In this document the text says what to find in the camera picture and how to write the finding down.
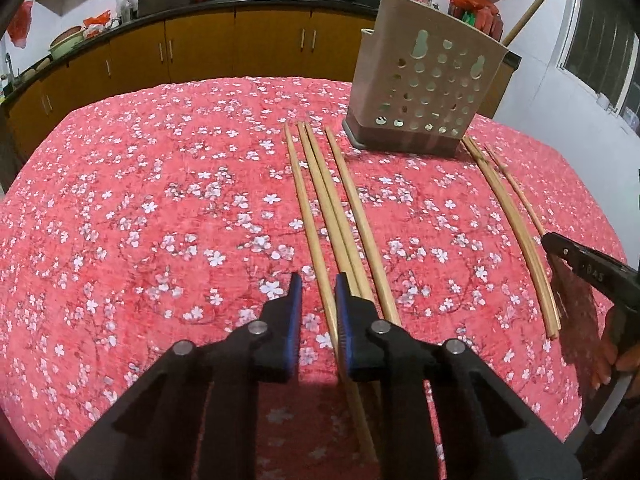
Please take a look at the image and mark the pale green basin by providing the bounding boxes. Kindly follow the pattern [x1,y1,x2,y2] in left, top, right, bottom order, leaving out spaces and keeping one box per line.
[48,26,86,60]

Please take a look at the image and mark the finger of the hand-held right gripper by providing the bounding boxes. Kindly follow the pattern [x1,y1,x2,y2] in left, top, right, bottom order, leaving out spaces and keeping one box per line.
[541,231,640,312]

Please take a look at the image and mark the person's right hand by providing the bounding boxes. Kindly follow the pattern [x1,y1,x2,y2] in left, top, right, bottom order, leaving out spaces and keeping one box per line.
[596,317,622,392]

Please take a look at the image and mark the beige perforated utensil holder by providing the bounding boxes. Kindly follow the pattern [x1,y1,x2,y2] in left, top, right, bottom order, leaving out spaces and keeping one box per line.
[342,0,510,158]

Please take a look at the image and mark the clear plastic bag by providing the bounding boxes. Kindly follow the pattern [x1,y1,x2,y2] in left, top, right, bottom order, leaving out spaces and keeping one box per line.
[116,0,143,23]

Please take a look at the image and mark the small red plastic bag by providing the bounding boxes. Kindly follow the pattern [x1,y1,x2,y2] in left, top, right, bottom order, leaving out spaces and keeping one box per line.
[82,10,112,36]

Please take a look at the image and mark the barred window with sill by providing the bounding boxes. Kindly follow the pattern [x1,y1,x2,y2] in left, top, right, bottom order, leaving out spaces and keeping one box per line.
[557,0,640,136]

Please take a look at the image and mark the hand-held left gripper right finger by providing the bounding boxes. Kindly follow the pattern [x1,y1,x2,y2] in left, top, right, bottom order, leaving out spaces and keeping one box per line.
[335,272,583,480]

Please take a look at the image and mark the black kitchen countertop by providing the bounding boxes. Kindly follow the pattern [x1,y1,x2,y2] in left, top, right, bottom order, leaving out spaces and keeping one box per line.
[0,0,522,96]

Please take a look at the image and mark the wooden rod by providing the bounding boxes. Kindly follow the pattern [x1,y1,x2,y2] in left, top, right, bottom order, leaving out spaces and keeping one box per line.
[501,0,562,47]

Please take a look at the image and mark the hanging red plastic bag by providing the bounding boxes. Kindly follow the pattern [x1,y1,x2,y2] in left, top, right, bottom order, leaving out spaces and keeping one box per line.
[6,0,35,50]

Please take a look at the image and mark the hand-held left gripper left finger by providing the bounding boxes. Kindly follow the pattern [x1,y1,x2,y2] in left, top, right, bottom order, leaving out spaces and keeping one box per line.
[55,272,303,480]

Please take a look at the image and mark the wooden base kitchen cabinets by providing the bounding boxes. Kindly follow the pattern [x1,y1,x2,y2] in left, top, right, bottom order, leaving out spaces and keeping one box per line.
[0,0,521,161]

